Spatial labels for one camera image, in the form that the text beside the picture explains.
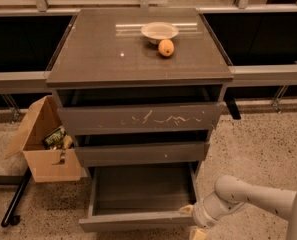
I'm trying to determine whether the grey drawer cabinet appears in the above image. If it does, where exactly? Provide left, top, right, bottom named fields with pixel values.
left=45, top=7, right=235, bottom=185

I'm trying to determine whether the white ceramic bowl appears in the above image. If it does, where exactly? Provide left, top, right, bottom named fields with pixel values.
left=141, top=22, right=179, bottom=45

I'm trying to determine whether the open cardboard box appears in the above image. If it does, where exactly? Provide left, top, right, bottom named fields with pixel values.
left=5, top=95, right=83, bottom=183

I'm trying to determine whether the black floor stand leg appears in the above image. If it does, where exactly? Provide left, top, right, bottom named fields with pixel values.
left=0, top=168, right=32, bottom=228

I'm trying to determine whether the scratched grey top drawer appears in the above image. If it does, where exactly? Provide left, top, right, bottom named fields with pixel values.
left=57, top=85, right=226, bottom=136

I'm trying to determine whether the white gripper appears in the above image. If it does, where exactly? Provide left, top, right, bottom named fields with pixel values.
left=178, top=192, right=246, bottom=240

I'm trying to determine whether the grey middle drawer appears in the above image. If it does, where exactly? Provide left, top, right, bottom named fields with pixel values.
left=75, top=130, right=209, bottom=167

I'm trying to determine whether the grey window ledge rail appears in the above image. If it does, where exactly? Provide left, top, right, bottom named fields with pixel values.
left=0, top=64, right=297, bottom=94

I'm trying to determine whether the orange fruit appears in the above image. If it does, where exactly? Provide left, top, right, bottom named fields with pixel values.
left=158, top=39, right=175, bottom=57

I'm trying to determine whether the grey bottom drawer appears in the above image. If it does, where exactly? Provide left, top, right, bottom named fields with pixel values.
left=79, top=162, right=199, bottom=232

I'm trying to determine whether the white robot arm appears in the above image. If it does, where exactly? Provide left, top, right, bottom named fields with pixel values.
left=178, top=175, right=297, bottom=240

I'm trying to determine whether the green snack packet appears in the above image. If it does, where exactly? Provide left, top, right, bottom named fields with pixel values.
left=42, top=126, right=66, bottom=150

